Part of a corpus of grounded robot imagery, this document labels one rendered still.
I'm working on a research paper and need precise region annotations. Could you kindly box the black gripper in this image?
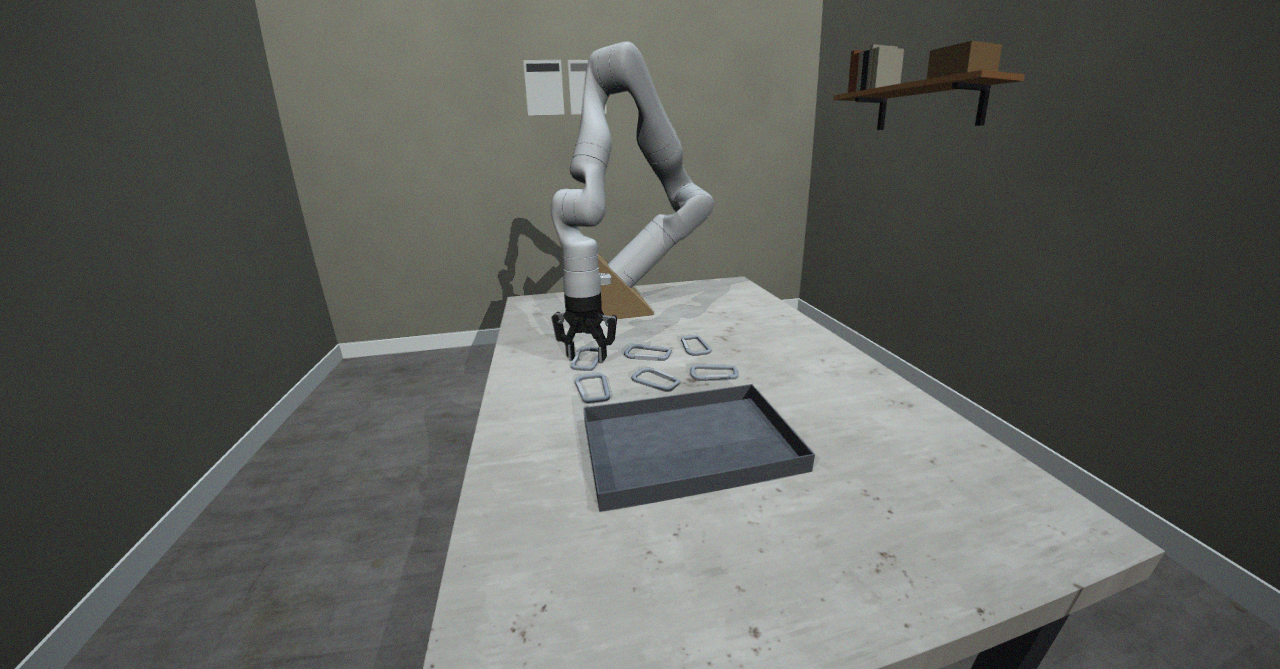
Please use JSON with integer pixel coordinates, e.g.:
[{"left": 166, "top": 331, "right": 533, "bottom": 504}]
[{"left": 552, "top": 293, "right": 617, "bottom": 363}]

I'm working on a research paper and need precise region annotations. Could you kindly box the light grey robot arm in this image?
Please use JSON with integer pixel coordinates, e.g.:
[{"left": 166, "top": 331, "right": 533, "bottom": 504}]
[{"left": 550, "top": 42, "right": 714, "bottom": 298}]

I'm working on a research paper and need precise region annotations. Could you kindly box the grey carabiner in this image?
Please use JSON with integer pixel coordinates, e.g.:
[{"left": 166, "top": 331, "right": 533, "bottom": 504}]
[
  {"left": 575, "top": 374, "right": 611, "bottom": 403},
  {"left": 681, "top": 335, "right": 710, "bottom": 356},
  {"left": 632, "top": 368, "right": 680, "bottom": 391},
  {"left": 571, "top": 347, "right": 599, "bottom": 371},
  {"left": 690, "top": 365, "right": 739, "bottom": 381},
  {"left": 625, "top": 344, "right": 671, "bottom": 361}
]

